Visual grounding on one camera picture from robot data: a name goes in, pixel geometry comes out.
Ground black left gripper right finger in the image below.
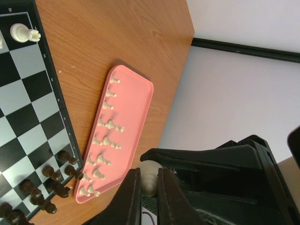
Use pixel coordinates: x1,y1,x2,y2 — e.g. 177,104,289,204
157,168,206,225

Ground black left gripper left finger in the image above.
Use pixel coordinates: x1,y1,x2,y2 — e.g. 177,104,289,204
86,168,142,225

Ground white chess bishop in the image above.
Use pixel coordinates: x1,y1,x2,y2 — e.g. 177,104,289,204
138,160,162,197

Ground white chess rook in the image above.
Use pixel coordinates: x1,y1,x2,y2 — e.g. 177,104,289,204
10,23,41,43

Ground white chess knight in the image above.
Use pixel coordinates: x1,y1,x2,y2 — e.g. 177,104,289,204
0,34,3,49

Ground white chess piece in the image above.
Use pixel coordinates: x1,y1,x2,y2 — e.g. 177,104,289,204
92,169,105,180
107,120,125,132
87,185,100,197
102,136,121,149
96,154,112,165

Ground white chess pawn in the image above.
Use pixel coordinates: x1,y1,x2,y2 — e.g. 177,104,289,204
110,77,120,83
82,173,93,183
86,157,96,166
78,187,90,196
105,90,117,98
92,137,103,145
102,101,114,110
97,119,108,127

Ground brown chess piece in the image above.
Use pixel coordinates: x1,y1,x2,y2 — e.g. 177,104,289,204
30,195,57,214
42,165,62,182
47,180,71,198
0,203,27,225
19,179,42,198
64,165,84,180
58,150,78,165

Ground pink plastic tray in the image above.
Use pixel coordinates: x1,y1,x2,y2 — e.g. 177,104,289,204
74,65,154,203

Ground black and silver chessboard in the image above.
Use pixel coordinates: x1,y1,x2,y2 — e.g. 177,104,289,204
0,0,83,219

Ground black aluminium frame post right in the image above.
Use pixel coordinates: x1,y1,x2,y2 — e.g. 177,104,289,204
191,37,300,63

